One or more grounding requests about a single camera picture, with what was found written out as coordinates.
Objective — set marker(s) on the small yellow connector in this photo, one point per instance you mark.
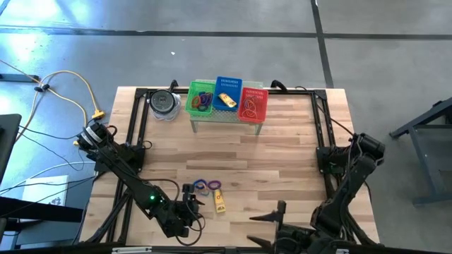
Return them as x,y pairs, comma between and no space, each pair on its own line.
76,143

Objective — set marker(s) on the yellow Crayola crayon box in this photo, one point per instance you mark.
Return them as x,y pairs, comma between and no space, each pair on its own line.
227,100
219,204

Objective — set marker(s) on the black desk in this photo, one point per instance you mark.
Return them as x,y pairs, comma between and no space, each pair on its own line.
8,141

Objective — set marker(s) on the purple spiral wrist coil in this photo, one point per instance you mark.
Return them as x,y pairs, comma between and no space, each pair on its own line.
209,185
208,97

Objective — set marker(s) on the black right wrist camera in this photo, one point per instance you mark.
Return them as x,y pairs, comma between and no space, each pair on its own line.
281,208

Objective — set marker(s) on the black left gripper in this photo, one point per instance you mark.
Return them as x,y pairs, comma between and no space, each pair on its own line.
182,218

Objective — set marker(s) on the black aluminium table frame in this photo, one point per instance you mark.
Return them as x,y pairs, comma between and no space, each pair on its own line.
293,92

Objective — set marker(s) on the green plastic basket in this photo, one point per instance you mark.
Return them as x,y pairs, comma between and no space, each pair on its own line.
189,111

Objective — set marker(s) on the white cylinder with black lid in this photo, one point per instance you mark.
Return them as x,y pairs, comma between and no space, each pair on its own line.
162,102

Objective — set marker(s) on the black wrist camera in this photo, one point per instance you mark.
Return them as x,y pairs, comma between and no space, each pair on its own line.
281,208
188,188

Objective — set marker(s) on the orange rubber band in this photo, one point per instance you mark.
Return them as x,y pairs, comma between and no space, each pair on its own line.
255,112
244,104

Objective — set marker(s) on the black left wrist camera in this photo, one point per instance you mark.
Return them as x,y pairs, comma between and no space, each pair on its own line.
188,188

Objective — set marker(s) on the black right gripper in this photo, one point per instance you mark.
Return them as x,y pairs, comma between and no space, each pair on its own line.
295,241

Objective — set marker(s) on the black flat bar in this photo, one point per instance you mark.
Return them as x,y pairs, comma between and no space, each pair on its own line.
17,77

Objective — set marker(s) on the red plastic basket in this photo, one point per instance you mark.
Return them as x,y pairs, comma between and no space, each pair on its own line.
261,116

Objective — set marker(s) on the grey metal stand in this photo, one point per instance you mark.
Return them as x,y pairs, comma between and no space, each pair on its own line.
429,166

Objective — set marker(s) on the orange spiral wrist coil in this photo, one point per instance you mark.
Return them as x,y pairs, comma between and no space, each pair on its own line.
192,102

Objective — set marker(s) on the black furniture panel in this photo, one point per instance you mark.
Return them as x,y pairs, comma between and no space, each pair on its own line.
39,213

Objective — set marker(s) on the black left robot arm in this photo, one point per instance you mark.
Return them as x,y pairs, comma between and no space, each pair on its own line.
134,183

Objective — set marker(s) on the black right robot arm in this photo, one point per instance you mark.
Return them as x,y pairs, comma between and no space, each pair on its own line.
353,176

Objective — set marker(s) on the blue plastic basket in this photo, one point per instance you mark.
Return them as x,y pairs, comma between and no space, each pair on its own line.
233,86

